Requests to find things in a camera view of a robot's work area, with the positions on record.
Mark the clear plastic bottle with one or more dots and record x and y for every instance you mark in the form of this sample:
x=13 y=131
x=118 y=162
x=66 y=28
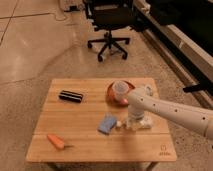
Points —
x=135 y=124

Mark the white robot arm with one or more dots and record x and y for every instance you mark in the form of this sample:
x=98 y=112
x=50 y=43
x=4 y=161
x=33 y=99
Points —
x=196 y=119

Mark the orange plate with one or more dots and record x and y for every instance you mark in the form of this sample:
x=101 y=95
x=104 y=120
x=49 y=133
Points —
x=111 y=100

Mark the clear plastic cup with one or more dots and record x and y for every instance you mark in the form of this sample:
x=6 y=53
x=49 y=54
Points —
x=120 y=88

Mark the blue sponge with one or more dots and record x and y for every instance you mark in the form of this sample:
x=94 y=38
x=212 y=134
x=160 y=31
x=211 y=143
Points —
x=107 y=124

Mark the black striped eraser block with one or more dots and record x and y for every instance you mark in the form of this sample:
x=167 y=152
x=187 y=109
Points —
x=71 y=96

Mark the wooden table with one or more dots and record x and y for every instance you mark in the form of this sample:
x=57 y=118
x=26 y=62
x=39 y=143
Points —
x=76 y=124

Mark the black office chair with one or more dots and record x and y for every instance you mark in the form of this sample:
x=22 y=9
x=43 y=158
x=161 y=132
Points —
x=109 y=15

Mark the orange toy carrot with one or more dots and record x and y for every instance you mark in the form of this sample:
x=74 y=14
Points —
x=57 y=142

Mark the long dark workbench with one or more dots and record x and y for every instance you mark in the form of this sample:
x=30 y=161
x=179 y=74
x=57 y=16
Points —
x=186 y=26

